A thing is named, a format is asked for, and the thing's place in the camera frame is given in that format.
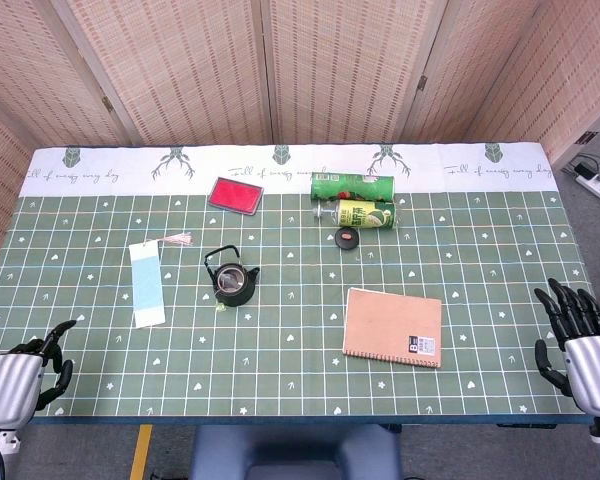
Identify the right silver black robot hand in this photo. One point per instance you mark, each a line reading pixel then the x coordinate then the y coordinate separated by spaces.
pixel 597 370

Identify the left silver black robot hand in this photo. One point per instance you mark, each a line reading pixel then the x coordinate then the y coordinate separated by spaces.
pixel 10 385

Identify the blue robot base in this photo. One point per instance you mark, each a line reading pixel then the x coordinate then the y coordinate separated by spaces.
pixel 290 450

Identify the black cast iron teapot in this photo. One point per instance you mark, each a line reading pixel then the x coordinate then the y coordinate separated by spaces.
pixel 245 295

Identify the green label tea bottle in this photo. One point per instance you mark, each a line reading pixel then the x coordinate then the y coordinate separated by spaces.
pixel 365 215

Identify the blue white bookmark pink tassel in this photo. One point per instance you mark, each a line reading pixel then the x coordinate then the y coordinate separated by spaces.
pixel 147 290

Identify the brown spiral notebook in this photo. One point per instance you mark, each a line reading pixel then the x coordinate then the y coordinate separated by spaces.
pixel 390 322

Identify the green checked tablecloth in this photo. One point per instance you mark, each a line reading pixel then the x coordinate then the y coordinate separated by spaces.
pixel 290 360

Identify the red ink pad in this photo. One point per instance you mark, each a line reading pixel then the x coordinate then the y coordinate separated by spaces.
pixel 235 195

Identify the green chips can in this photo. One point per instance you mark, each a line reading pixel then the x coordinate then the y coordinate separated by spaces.
pixel 350 186

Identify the bamboo folding screen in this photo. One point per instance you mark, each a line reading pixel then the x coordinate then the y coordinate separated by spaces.
pixel 195 75

